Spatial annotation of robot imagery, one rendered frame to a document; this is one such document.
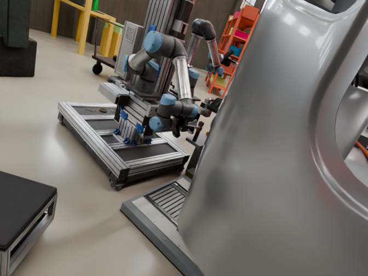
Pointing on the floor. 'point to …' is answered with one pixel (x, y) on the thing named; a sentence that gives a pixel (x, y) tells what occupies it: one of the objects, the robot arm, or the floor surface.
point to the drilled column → (194, 159)
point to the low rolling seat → (22, 217)
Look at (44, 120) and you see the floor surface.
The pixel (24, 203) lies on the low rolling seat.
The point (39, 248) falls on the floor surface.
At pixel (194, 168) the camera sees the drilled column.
